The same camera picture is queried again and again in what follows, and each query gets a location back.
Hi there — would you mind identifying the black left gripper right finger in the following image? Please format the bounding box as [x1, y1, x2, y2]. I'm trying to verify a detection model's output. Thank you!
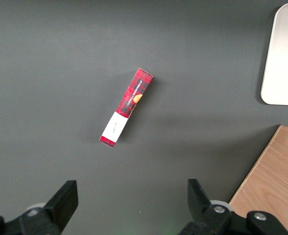
[179, 179, 288, 235]

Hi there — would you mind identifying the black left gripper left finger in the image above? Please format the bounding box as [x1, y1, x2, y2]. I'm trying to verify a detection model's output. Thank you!
[0, 180, 79, 235]

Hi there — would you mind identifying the beige rectangular tray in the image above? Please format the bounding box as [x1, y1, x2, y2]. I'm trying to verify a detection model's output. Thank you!
[260, 2, 288, 106]

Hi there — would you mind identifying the wooden drawer cabinet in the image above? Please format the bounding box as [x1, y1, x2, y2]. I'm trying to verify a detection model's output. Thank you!
[228, 125, 288, 235]

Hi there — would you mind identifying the red plaid shortbread box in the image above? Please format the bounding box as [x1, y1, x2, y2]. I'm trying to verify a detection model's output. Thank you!
[99, 68, 155, 149]

